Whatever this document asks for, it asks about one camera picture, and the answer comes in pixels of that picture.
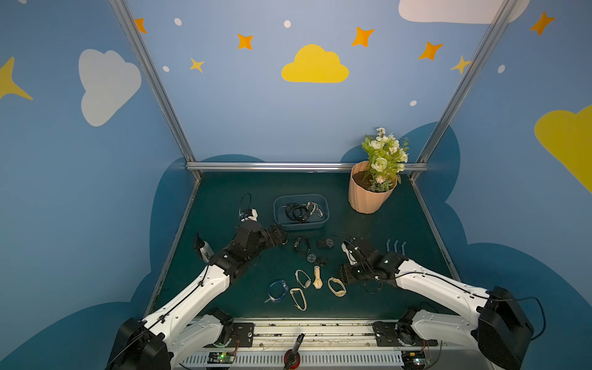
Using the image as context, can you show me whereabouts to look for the cream strap round watch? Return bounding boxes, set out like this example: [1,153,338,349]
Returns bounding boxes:
[327,277,347,298]

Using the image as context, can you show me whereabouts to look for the black dial leather strap watch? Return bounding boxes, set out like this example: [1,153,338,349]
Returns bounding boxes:
[306,253,328,267]

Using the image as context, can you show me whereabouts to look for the silver chain bracelet watch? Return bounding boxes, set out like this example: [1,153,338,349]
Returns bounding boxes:
[311,202,324,218]

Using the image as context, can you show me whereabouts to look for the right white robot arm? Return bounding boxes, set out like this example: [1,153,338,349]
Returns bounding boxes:
[339,239,535,369]

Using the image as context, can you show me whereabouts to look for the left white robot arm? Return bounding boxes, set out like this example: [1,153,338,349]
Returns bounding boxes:
[106,220,288,369]

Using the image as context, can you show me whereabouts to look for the blue plastic storage box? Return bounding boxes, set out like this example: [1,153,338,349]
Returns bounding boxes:
[274,194,330,231]

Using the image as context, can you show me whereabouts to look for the silver cylindrical flashlight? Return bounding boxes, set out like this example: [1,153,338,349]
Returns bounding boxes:
[193,233,214,263]

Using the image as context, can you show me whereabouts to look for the ribbed terracotta flower pot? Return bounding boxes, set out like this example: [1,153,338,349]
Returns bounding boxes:
[348,160,398,214]

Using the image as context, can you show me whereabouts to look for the right green circuit board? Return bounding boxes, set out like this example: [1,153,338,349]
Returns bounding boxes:
[401,351,430,370]

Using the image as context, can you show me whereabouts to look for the green circuit board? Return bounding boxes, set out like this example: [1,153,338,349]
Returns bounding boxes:
[401,351,430,370]
[208,352,236,365]

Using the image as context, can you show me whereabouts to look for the artificial white flower plant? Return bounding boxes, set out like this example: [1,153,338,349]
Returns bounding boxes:
[362,127,409,193]

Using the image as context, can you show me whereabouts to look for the red emergency stop button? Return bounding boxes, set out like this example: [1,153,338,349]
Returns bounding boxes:
[283,333,305,370]

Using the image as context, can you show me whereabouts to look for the left green circuit board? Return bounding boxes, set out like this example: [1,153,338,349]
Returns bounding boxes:
[208,352,236,365]

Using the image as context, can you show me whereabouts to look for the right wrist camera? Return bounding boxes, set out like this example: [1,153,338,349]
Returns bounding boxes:
[342,243,357,266]

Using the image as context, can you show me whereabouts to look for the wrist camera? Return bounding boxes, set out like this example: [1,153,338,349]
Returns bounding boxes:
[342,243,357,266]
[239,208,258,222]

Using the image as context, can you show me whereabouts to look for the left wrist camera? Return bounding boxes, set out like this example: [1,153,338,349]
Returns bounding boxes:
[239,208,258,222]

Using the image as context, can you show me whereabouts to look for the blue garden fork wooden handle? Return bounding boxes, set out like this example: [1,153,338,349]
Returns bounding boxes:
[385,239,406,255]

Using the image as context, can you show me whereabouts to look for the cream strap small watch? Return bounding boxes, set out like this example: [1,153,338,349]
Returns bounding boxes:
[313,265,323,290]

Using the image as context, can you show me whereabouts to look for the black digital strap watch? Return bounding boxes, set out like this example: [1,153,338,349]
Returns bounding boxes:
[292,236,311,255]

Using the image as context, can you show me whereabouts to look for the cream strap square watch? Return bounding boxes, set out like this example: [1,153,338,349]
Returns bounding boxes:
[289,288,308,311]

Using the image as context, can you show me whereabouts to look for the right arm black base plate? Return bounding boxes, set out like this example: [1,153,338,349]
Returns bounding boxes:
[372,321,438,347]

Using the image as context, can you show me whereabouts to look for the aluminium back frame bar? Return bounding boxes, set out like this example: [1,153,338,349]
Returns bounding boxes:
[186,161,429,173]

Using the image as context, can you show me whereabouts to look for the aluminium rail front frame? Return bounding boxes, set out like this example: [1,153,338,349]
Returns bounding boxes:
[113,317,515,370]

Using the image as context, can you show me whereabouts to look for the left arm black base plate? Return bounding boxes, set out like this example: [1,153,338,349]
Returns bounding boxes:
[214,322,254,348]

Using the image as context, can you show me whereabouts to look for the aluminium left frame post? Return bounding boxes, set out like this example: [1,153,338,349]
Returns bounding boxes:
[109,0,201,182]

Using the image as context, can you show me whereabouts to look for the aluminium frame post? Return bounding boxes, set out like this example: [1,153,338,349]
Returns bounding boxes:
[109,0,201,182]
[409,0,519,183]

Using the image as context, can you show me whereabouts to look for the aluminium right frame post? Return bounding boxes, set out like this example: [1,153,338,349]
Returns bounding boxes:
[409,0,519,183]

